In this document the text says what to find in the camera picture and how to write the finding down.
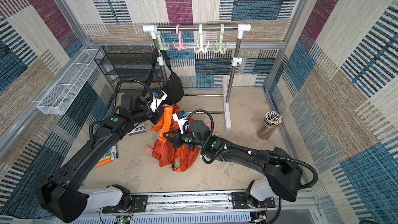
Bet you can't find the black mesh shelf rack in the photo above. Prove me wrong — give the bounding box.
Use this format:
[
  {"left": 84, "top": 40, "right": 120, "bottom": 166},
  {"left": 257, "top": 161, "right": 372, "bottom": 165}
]
[{"left": 94, "top": 46, "right": 164, "bottom": 92}]

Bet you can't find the white hook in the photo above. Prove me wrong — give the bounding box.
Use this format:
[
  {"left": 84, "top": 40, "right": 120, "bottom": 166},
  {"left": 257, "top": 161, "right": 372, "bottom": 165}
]
[{"left": 194, "top": 24, "right": 209, "bottom": 54}]

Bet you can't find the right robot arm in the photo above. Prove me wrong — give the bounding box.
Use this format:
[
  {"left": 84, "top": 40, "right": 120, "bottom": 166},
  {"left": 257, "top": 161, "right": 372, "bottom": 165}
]
[{"left": 159, "top": 106, "right": 319, "bottom": 224}]

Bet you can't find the white and steel garment rack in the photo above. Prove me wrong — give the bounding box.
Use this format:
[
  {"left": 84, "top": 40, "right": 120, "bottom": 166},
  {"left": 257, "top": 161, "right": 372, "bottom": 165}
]
[{"left": 142, "top": 24, "right": 251, "bottom": 131}]

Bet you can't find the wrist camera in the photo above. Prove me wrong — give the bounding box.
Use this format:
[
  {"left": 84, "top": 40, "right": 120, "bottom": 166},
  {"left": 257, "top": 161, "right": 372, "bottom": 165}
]
[
  {"left": 172, "top": 111, "right": 189, "bottom": 134},
  {"left": 149, "top": 90, "right": 167, "bottom": 113}
]

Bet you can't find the right green hook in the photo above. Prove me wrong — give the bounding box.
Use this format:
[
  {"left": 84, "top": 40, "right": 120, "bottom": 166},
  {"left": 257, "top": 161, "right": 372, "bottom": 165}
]
[{"left": 213, "top": 24, "right": 228, "bottom": 55}]

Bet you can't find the silver stapler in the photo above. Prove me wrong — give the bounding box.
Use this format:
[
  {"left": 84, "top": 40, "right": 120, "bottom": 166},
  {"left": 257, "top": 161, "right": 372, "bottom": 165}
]
[{"left": 128, "top": 123, "right": 146, "bottom": 136}]

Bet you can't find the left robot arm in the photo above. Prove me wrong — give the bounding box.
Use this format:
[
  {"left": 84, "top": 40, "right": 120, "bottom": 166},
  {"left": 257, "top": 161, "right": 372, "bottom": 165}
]
[{"left": 7, "top": 85, "right": 169, "bottom": 223}]

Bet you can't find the green hook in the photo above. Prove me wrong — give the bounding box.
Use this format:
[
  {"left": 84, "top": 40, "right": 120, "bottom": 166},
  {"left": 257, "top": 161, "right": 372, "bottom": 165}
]
[
  {"left": 154, "top": 26, "right": 170, "bottom": 51},
  {"left": 213, "top": 24, "right": 228, "bottom": 55}
]

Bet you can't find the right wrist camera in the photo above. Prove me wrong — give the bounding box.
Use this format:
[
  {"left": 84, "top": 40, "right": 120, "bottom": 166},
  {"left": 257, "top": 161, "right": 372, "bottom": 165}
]
[{"left": 172, "top": 111, "right": 189, "bottom": 134}]

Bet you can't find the aluminium front rail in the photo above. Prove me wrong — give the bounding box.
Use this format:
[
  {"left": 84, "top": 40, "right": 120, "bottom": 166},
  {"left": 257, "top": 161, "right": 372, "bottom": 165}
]
[{"left": 74, "top": 189, "right": 327, "bottom": 224}]

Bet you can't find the cup of coloured pencils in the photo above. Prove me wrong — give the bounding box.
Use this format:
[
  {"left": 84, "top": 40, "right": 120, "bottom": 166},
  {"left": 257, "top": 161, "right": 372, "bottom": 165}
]
[{"left": 257, "top": 111, "right": 282, "bottom": 140}]

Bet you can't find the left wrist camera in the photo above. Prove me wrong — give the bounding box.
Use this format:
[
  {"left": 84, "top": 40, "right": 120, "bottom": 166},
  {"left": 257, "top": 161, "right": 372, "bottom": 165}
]
[{"left": 149, "top": 90, "right": 167, "bottom": 113}]

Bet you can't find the pink sling bag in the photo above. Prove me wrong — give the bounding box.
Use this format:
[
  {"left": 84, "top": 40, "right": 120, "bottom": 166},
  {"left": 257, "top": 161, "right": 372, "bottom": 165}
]
[{"left": 144, "top": 122, "right": 211, "bottom": 155}]

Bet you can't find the white wire basket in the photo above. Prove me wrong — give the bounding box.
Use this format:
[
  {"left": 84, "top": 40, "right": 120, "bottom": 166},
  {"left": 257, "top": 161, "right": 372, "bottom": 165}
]
[{"left": 37, "top": 49, "right": 98, "bottom": 115}]

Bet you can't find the pink hook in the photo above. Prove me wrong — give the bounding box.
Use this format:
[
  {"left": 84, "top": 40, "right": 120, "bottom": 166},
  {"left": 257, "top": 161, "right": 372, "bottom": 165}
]
[{"left": 173, "top": 24, "right": 188, "bottom": 51}]

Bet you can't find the pack of highlighter markers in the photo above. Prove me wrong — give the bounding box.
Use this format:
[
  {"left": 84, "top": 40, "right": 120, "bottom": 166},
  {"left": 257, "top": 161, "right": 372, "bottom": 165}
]
[{"left": 96, "top": 145, "right": 119, "bottom": 167}]

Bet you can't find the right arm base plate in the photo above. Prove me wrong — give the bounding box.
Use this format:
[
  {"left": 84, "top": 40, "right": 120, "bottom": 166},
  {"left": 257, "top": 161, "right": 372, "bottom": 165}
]
[{"left": 228, "top": 191, "right": 276, "bottom": 209}]

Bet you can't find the left green hook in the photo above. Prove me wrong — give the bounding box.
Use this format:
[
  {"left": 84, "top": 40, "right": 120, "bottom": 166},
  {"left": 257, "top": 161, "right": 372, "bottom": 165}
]
[{"left": 154, "top": 26, "right": 170, "bottom": 51}]

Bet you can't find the orange sling bag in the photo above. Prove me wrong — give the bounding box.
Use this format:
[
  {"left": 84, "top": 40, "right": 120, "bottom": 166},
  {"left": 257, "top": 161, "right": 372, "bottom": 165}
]
[{"left": 151, "top": 105, "right": 201, "bottom": 172}]

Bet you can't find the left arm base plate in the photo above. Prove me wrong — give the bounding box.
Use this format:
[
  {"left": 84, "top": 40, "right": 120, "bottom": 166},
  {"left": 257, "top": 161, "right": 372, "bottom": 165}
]
[{"left": 101, "top": 195, "right": 148, "bottom": 214}]

